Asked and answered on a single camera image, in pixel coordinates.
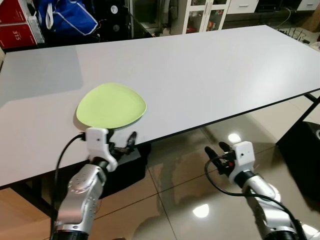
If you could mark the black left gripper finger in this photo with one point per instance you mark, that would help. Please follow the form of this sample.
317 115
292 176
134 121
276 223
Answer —
131 140

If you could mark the red box with white print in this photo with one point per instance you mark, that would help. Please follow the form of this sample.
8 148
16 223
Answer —
17 36

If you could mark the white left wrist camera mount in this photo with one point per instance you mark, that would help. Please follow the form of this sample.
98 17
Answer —
97 140

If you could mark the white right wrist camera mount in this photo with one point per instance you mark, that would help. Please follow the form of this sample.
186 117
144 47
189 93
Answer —
245 155

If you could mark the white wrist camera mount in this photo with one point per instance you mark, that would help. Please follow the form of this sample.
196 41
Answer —
97 140
245 155

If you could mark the plain red box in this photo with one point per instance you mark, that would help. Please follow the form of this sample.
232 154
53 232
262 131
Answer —
12 10

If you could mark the light green plate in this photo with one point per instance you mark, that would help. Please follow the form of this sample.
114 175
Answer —
110 106

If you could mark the white drawer unit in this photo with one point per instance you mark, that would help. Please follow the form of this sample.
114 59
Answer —
260 6

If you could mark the black metal table leg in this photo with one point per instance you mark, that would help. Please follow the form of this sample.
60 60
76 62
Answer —
312 98

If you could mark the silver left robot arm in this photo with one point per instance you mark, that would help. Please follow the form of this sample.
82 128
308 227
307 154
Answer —
80 195

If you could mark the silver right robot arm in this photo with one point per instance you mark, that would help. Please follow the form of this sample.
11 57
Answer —
262 192

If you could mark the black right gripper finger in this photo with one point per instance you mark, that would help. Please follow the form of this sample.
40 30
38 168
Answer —
212 154
224 147

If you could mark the black waste bin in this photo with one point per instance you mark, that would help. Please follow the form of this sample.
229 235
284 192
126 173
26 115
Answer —
302 160

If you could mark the white glass door cabinet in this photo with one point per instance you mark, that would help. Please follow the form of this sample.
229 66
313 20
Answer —
205 15

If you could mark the brown cardboard box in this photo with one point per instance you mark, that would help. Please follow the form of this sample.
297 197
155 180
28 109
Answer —
312 20

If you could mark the black storage box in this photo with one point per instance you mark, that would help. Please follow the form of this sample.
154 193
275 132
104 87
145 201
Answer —
127 172

